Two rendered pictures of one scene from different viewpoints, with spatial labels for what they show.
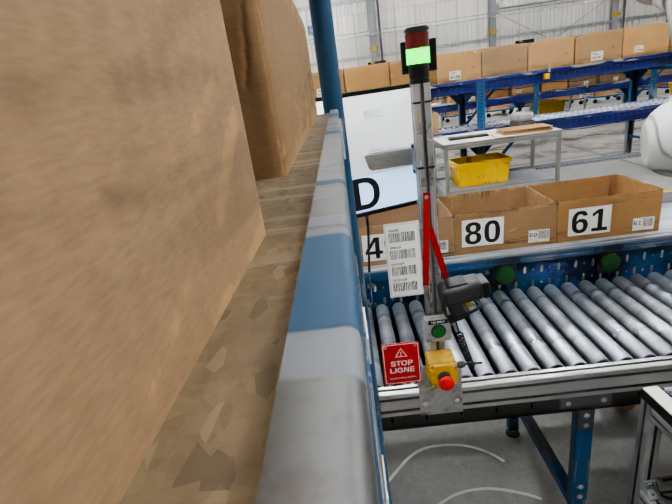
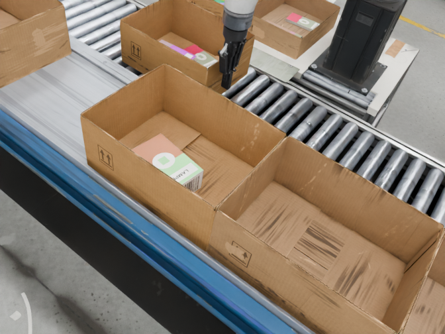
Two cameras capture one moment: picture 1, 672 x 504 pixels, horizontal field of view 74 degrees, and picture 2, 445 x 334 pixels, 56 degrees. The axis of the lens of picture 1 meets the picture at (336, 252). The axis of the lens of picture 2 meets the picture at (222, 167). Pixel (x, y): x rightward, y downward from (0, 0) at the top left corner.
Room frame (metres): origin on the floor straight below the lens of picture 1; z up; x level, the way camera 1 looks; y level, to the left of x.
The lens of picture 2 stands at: (2.32, -0.65, 1.72)
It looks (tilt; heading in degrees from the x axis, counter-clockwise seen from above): 48 degrees down; 205
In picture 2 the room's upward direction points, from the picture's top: 11 degrees clockwise
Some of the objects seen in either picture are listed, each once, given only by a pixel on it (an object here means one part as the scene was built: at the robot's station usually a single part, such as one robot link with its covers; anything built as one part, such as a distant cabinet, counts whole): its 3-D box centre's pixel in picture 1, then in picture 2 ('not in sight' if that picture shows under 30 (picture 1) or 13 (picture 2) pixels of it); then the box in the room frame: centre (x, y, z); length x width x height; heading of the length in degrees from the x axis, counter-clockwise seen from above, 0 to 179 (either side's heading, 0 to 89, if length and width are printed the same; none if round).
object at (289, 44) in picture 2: not in sight; (291, 19); (0.64, -1.25, 0.80); 0.38 x 0.28 x 0.10; 178
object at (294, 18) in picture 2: not in sight; (304, 23); (0.56, -1.22, 0.76); 0.16 x 0.07 x 0.02; 93
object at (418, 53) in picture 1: (417, 48); not in sight; (1.04, -0.23, 1.62); 0.05 x 0.05 x 0.06
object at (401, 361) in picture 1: (412, 361); not in sight; (1.01, -0.16, 0.85); 0.16 x 0.01 x 0.13; 87
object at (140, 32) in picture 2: not in sight; (187, 48); (1.20, -1.42, 0.83); 0.39 x 0.29 x 0.17; 88
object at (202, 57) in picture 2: not in sight; (200, 58); (1.13, -1.40, 0.76); 0.16 x 0.07 x 0.02; 79
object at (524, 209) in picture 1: (492, 219); (321, 240); (1.74, -0.66, 0.96); 0.39 x 0.29 x 0.17; 87
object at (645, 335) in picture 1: (621, 316); (289, 144); (1.27, -0.91, 0.72); 0.52 x 0.05 x 0.05; 177
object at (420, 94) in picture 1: (431, 268); not in sight; (1.03, -0.23, 1.11); 0.12 x 0.05 x 0.88; 87
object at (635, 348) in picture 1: (601, 318); (306, 154); (1.28, -0.85, 0.72); 0.52 x 0.05 x 0.05; 177
